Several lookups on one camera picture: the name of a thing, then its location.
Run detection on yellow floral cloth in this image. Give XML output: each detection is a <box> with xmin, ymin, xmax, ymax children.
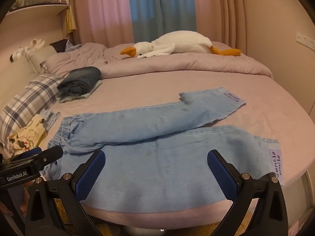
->
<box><xmin>7</xmin><ymin>114</ymin><xmax>48</xmax><ymax>156</ymax></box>

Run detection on folded dark jeans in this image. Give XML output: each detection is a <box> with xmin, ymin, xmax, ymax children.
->
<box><xmin>57</xmin><ymin>66</ymin><xmax>102</xmax><ymax>97</ymax></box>

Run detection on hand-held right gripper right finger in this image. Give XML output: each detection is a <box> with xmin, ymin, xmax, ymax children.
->
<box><xmin>207</xmin><ymin>149</ymin><xmax>289</xmax><ymax>236</ymax></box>

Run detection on dark cloth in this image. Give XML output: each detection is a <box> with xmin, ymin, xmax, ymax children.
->
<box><xmin>49</xmin><ymin>39</ymin><xmax>69</xmax><ymax>53</ymax></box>

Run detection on pink quilt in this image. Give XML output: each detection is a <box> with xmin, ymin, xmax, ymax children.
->
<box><xmin>45</xmin><ymin>41</ymin><xmax>273</xmax><ymax>80</ymax></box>

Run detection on blue curtain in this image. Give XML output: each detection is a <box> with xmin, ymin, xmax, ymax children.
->
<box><xmin>127</xmin><ymin>0</ymin><xmax>197</xmax><ymax>43</ymax></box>

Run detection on beige padded headboard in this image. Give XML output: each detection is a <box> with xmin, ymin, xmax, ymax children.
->
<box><xmin>0</xmin><ymin>45</ymin><xmax>57</xmax><ymax>118</ymax></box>

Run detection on yellow fringed cloth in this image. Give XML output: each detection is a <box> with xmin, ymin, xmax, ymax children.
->
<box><xmin>64</xmin><ymin>5</ymin><xmax>76</xmax><ymax>33</ymax></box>

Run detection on plaid pillow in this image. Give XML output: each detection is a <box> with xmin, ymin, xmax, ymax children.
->
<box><xmin>0</xmin><ymin>75</ymin><xmax>65</xmax><ymax>143</ymax></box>

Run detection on white goose plush toy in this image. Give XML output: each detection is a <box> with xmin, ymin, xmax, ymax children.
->
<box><xmin>120</xmin><ymin>31</ymin><xmax>243</xmax><ymax>59</ymax></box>

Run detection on light blue denim pants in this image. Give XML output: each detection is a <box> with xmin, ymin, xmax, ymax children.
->
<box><xmin>41</xmin><ymin>87</ymin><xmax>286</xmax><ymax>208</ymax></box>

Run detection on small blue denim cloth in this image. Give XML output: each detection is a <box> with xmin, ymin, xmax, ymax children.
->
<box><xmin>41</xmin><ymin>111</ymin><xmax>61</xmax><ymax>131</ymax></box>

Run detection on white wall socket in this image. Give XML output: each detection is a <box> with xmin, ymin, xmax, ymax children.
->
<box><xmin>296</xmin><ymin>32</ymin><xmax>315</xmax><ymax>47</ymax></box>

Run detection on blue checked cloth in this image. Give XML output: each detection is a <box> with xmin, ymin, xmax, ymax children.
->
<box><xmin>65</xmin><ymin>41</ymin><xmax>83</xmax><ymax>53</ymax></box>

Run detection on small white plush toy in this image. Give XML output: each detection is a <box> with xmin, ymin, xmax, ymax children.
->
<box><xmin>10</xmin><ymin>39</ymin><xmax>46</xmax><ymax>62</ymax></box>

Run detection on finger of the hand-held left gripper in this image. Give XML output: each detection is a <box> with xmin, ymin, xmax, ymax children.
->
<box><xmin>5</xmin><ymin>147</ymin><xmax>43</xmax><ymax>164</ymax></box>
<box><xmin>32</xmin><ymin>146</ymin><xmax>64</xmax><ymax>169</ymax></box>

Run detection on white wall shelf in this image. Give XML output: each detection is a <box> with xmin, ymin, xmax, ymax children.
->
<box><xmin>0</xmin><ymin>0</ymin><xmax>72</xmax><ymax>30</ymax></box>

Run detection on bed with pink sheet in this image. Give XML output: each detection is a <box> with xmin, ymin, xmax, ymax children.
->
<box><xmin>0</xmin><ymin>41</ymin><xmax>315</xmax><ymax>229</ymax></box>

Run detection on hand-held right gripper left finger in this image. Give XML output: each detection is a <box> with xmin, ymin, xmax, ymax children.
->
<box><xmin>25</xmin><ymin>149</ymin><xmax>106</xmax><ymax>236</ymax></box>

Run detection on pink curtain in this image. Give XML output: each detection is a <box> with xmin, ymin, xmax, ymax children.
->
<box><xmin>70</xmin><ymin>0</ymin><xmax>134</xmax><ymax>46</ymax></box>
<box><xmin>192</xmin><ymin>0</ymin><xmax>249</xmax><ymax>52</ymax></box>

